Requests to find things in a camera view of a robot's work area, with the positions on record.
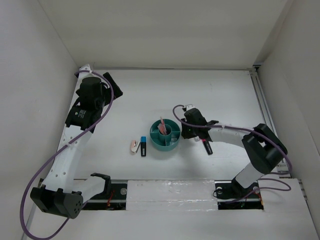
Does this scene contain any red refill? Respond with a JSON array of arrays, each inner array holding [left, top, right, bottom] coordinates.
[[159, 115, 167, 135]]

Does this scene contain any pink mini stapler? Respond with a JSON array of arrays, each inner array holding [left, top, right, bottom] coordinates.
[[130, 140, 141, 154]]

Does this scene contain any small tan eraser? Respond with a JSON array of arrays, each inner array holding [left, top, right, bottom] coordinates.
[[171, 135, 178, 141]]

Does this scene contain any red gel pen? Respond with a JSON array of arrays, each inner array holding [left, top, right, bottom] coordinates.
[[157, 123, 164, 135]]

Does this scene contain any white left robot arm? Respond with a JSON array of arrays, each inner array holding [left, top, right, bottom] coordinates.
[[30, 76, 113, 219]]

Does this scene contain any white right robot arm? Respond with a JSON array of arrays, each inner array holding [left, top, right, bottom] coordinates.
[[99, 70, 262, 180]]

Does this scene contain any pink black highlighter marker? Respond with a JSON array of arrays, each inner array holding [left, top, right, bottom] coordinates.
[[201, 139, 213, 156]]

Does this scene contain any teal round desk organizer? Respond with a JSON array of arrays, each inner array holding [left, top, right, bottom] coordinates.
[[149, 118, 181, 152]]

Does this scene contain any blue black highlighter marker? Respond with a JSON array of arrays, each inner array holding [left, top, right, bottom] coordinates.
[[140, 136, 147, 157]]

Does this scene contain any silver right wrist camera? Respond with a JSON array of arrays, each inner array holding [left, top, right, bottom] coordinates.
[[182, 104, 195, 112]]

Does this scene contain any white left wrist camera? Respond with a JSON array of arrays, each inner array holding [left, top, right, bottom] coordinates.
[[79, 64, 93, 74]]

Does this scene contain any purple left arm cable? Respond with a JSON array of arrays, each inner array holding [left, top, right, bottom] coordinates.
[[19, 70, 116, 239]]

